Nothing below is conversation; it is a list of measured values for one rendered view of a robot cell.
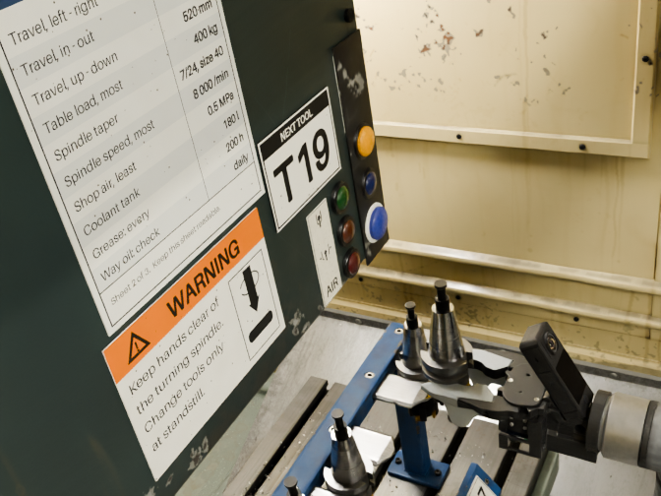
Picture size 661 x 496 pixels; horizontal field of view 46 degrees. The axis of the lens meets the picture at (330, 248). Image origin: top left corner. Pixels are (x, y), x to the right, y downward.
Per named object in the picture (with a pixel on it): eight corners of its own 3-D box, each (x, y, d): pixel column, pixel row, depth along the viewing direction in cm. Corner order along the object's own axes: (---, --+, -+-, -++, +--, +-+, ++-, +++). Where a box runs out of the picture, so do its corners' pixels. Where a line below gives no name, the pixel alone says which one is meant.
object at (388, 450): (401, 441, 105) (400, 437, 104) (385, 470, 101) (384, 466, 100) (355, 428, 108) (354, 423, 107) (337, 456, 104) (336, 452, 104)
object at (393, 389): (433, 386, 112) (432, 382, 112) (418, 411, 108) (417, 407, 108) (389, 375, 116) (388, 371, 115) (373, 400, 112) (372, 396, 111)
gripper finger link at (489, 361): (441, 383, 103) (502, 411, 97) (438, 348, 100) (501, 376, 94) (454, 369, 105) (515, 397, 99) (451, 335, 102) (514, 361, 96)
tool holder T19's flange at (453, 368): (435, 345, 100) (433, 331, 99) (480, 356, 97) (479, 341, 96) (414, 377, 96) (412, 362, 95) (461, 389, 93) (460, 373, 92)
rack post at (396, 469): (450, 467, 138) (436, 339, 122) (439, 490, 135) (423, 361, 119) (398, 453, 143) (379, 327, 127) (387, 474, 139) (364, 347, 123)
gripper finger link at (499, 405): (455, 416, 92) (533, 424, 89) (455, 406, 91) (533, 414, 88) (460, 389, 95) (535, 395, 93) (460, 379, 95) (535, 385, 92)
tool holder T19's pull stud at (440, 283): (438, 301, 93) (436, 278, 91) (451, 304, 92) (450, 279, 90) (433, 310, 92) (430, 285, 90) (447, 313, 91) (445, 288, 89)
